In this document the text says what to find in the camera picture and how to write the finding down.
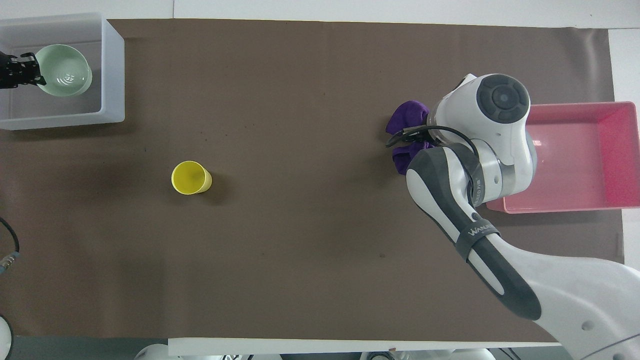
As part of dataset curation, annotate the pale green bowl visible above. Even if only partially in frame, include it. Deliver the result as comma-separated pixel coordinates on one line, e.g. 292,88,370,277
34,44,93,97

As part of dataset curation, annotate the pink plastic box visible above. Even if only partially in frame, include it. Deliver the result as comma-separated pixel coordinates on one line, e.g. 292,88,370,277
486,101,640,215

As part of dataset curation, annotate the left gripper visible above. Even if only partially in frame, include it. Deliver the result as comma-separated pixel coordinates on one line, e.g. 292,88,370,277
0,50,47,90

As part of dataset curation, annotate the purple cloth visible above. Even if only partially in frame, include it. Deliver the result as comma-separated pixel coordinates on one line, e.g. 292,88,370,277
385,100,435,176

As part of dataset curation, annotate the translucent white plastic box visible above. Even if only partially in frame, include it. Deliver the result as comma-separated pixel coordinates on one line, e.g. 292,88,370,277
0,12,126,131

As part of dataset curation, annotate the black cable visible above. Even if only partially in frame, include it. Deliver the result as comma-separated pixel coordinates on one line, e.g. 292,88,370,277
385,124,483,173
0,217,21,274

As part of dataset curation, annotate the yellow plastic cup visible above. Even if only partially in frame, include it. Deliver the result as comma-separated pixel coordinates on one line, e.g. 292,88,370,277
171,160,213,196

